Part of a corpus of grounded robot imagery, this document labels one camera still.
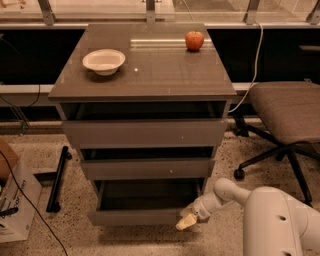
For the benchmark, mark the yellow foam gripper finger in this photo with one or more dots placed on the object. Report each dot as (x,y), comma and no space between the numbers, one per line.
(186,222)
(187,210)

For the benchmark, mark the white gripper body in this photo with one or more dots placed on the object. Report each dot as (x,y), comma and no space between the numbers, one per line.
(201,210)

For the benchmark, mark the grey bottom drawer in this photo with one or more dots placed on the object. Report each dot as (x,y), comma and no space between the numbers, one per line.
(144,202)

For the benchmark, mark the grey drawer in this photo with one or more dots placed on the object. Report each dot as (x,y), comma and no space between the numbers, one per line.
(144,202)
(144,134)
(147,169)

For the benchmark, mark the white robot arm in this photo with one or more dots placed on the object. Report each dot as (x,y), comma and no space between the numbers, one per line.
(274,222)

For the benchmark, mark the grey top drawer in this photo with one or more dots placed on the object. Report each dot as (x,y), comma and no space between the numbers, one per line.
(144,134)

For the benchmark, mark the grey middle drawer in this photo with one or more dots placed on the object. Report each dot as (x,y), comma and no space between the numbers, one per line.
(147,169)

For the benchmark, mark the grey drawer cabinet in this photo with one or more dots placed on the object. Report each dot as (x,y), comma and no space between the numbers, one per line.
(160,80)

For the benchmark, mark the brown office chair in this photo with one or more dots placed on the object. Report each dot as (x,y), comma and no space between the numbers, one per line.
(290,111)

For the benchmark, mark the black metal bar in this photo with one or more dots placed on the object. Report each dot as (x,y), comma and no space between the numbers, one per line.
(53,205)

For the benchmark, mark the red apple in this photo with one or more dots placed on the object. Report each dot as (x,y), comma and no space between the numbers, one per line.
(194,40)

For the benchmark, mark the white paper bowl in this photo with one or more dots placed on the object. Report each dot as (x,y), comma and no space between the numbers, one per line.
(104,62)

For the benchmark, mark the white cardboard box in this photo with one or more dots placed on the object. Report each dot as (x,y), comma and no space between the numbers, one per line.
(17,181)

